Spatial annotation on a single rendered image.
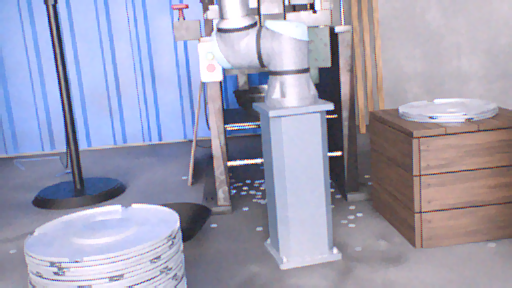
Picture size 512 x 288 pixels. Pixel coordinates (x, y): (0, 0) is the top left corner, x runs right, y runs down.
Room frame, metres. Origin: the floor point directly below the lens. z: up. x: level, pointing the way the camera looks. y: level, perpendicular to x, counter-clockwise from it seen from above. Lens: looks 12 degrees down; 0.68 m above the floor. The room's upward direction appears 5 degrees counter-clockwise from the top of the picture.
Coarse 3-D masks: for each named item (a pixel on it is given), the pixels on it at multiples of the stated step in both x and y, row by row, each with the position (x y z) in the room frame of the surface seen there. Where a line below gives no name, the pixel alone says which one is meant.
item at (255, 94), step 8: (256, 88) 2.50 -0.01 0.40; (264, 88) 2.51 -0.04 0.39; (240, 96) 2.27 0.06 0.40; (248, 96) 2.23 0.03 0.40; (256, 96) 2.21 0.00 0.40; (264, 96) 2.20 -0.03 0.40; (240, 104) 2.29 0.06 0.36; (248, 104) 2.24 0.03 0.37; (248, 112) 2.30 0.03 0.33; (256, 112) 2.26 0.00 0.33
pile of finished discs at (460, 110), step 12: (408, 108) 1.84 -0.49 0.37; (420, 108) 1.82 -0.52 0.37; (432, 108) 1.77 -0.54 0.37; (444, 108) 1.75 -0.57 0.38; (456, 108) 1.74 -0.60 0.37; (468, 108) 1.75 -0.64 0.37; (480, 108) 1.73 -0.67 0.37; (492, 108) 1.68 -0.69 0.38; (420, 120) 1.70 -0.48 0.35; (432, 120) 1.67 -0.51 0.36; (444, 120) 1.67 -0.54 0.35; (456, 120) 1.65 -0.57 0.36
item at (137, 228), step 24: (72, 216) 1.19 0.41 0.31; (96, 216) 1.18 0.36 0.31; (120, 216) 1.16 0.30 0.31; (144, 216) 1.15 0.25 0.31; (168, 216) 1.14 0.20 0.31; (48, 240) 1.05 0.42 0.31; (72, 240) 1.04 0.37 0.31; (96, 240) 1.02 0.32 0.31; (120, 240) 1.02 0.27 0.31; (144, 240) 1.01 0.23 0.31
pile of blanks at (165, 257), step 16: (176, 240) 1.05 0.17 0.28; (128, 256) 0.95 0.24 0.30; (144, 256) 0.97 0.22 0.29; (160, 256) 1.01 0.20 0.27; (176, 256) 1.04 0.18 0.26; (32, 272) 1.01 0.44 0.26; (48, 272) 0.95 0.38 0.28; (64, 272) 0.96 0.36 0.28; (80, 272) 0.94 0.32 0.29; (96, 272) 0.94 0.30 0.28; (112, 272) 0.95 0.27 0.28; (128, 272) 0.97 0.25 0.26; (144, 272) 0.98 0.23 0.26; (160, 272) 1.00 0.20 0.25; (176, 272) 1.05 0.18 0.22
